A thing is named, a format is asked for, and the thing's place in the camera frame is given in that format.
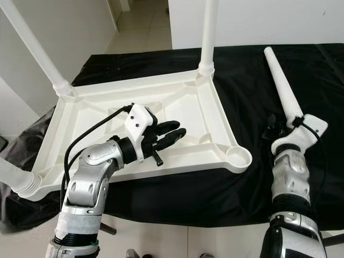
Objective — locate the black table leg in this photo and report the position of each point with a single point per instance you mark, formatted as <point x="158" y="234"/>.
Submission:
<point x="107" y="228"/>

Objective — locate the white plastic table top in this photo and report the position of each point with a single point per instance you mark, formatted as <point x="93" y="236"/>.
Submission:
<point x="80" y="129"/>

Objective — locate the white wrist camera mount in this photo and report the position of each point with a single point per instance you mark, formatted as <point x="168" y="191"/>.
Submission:
<point x="306" y="131"/>
<point x="138" y="121"/>

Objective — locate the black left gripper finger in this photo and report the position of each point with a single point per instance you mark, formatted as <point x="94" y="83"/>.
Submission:
<point x="166" y="126"/>
<point x="172" y="137"/>

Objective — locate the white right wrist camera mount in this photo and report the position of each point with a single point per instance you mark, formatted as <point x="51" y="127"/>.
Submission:
<point x="306" y="131"/>

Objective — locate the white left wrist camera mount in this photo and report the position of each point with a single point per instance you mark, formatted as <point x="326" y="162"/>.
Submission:
<point x="138" y="121"/>

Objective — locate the black table cloth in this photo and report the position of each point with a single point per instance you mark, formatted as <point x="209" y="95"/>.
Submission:
<point x="220" y="199"/>

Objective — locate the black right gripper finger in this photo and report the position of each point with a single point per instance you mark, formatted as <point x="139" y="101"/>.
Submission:
<point x="270" y="127"/>

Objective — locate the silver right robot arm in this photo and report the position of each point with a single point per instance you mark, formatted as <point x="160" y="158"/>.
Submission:
<point x="290" y="177"/>

